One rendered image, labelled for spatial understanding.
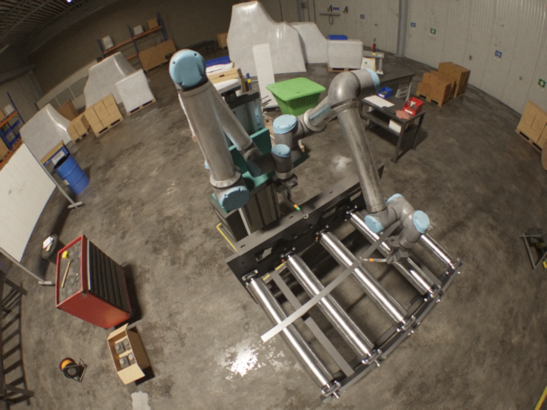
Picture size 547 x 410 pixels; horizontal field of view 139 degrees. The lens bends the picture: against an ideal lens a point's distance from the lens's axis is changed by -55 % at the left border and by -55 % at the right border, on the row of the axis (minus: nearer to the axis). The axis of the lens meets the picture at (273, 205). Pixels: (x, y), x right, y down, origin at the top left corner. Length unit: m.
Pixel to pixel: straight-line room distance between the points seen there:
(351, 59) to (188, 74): 7.27
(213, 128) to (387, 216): 0.76
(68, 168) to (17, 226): 1.97
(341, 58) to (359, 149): 7.02
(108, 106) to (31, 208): 5.06
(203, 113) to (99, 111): 8.10
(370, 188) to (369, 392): 1.91
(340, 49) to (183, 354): 8.05
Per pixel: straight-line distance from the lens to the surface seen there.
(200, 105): 0.81
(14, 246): 4.64
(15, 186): 4.83
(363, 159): 0.88
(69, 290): 2.55
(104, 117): 8.88
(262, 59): 4.65
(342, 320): 1.37
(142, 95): 8.87
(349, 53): 7.78
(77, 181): 5.95
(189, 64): 0.76
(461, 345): 2.80
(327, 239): 1.57
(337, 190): 1.50
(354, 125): 0.86
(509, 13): 10.76
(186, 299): 2.66
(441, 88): 6.55
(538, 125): 8.04
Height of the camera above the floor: 2.25
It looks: 49 degrees down
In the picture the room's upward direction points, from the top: 11 degrees counter-clockwise
